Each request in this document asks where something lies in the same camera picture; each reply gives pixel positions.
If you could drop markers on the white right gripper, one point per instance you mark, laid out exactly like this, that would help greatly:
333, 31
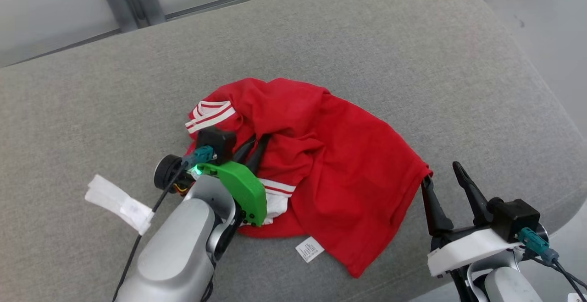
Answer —
463, 249

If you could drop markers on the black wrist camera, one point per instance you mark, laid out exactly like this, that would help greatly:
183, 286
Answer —
218, 142
513, 217

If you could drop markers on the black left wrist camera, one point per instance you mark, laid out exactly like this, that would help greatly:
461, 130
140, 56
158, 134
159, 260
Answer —
218, 142

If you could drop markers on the red basketball jersey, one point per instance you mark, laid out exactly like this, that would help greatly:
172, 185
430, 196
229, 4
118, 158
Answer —
344, 155

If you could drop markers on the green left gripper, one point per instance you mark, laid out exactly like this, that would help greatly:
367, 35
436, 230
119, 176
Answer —
245, 192

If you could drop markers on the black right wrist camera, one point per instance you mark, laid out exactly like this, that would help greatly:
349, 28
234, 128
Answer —
513, 217

